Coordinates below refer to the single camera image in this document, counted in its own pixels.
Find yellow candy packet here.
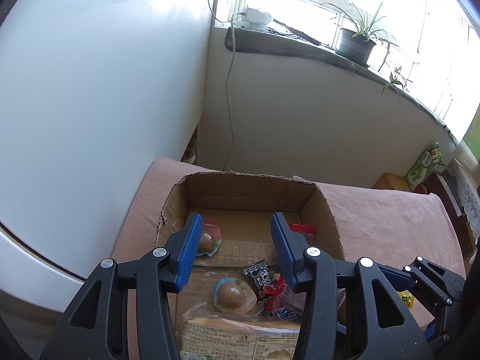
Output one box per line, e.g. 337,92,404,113
398,291,416,309

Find red-sealed dried fruit bag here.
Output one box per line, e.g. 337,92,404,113
263,273,306,311

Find clear bread bag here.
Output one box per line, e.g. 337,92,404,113
179,303,300,359

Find black white candy wrapper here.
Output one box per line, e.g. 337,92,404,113
241,259,278,301

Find packed brown egg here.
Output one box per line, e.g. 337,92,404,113
213,278,257,314

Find Chinese Snickers bar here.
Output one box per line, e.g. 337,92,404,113
259,306,303,321

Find red-topped snack bag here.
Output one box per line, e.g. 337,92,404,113
289,223,318,246

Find packed egg in box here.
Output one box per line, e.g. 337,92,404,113
196,218,222,258

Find dark red box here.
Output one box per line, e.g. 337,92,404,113
414,173,466,226

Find white lace cloth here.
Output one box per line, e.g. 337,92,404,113
447,141,479,240

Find cardboard box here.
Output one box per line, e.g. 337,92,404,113
156,172,345,339

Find green tissue box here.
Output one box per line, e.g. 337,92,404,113
404,141,445,192

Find wooden cabinet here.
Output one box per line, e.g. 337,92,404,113
373,172,411,192

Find white appliance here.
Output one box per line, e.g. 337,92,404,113
1,0,211,312

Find dark potted plant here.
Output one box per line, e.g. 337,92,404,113
319,1,413,98

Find stone window sill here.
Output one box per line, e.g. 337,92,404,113
220,28,458,150

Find white power adapter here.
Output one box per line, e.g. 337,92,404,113
235,7,272,32

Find yellow green wall map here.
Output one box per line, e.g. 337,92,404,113
463,106,480,159

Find white cable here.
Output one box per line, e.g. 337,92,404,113
202,0,248,172

